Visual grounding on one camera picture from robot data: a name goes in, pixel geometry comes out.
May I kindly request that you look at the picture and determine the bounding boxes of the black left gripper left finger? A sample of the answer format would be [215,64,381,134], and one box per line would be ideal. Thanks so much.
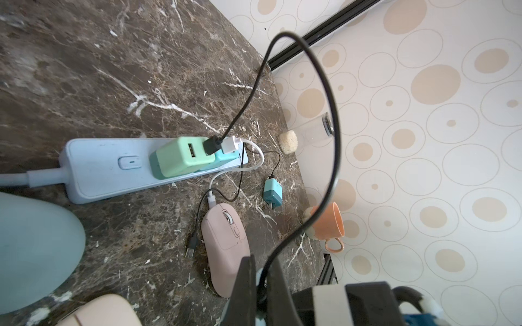
[220,255,257,326]

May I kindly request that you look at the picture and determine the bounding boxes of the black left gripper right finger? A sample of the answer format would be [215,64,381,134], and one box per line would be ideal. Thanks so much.
[266,259,303,326]

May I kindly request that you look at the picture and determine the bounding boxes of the pink mouse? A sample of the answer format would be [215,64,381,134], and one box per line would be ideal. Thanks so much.
[201,203,250,298]
[57,294,142,326]

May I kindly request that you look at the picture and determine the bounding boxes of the teal charger small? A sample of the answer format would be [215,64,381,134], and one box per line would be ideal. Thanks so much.
[263,175,283,208]

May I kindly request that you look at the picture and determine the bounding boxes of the white usb cable blue strip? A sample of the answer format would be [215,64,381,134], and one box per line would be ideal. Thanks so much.
[205,136,265,209]

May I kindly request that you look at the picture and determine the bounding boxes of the green charger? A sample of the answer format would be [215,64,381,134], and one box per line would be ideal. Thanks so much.
[149,137,216,180]

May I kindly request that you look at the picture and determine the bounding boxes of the black usb cables blue strip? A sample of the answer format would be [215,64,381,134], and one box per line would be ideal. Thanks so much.
[203,31,341,302]

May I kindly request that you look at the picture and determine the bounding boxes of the light blue power strip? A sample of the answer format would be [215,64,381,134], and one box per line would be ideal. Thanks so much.
[1,138,240,205]

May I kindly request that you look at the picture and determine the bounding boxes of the blue mouse near strip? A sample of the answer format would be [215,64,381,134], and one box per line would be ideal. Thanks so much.
[1,193,86,314]

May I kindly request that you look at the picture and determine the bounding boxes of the orange ceramic mug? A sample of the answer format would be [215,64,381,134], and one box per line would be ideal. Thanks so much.
[304,202,345,253]

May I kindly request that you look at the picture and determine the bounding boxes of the glass jar with powder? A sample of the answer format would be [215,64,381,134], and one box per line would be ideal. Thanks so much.
[278,113,334,154]

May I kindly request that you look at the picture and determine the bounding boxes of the black right frame post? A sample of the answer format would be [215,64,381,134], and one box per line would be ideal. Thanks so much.
[263,0,381,71]

